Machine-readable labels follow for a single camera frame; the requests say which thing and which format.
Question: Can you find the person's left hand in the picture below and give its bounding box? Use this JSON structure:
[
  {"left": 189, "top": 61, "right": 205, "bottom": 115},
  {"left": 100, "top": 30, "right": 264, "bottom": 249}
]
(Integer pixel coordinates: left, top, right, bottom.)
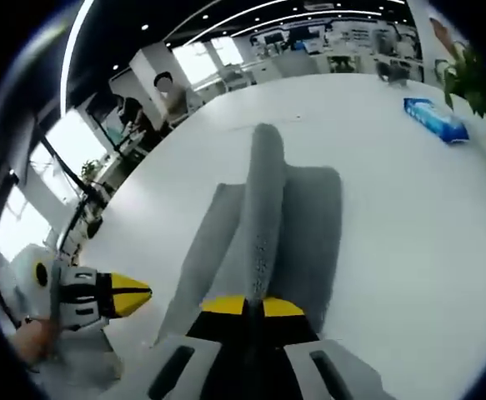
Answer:
[{"left": 12, "top": 318, "right": 61, "bottom": 368}]

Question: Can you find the potted green plant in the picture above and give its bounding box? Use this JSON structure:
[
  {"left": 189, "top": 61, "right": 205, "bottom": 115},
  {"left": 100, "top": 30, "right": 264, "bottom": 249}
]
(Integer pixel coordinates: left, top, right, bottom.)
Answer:
[{"left": 441, "top": 40, "right": 486, "bottom": 148}]

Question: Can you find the grey towel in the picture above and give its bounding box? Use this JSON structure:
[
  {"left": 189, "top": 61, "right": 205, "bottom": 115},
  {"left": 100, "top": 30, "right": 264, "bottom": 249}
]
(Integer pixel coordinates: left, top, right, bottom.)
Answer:
[{"left": 154, "top": 122, "right": 344, "bottom": 348}]

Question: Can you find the small dark table object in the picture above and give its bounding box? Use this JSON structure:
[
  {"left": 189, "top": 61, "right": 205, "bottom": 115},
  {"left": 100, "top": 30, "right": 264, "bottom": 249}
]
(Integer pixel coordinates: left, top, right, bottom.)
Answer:
[{"left": 374, "top": 61, "right": 411, "bottom": 89}]

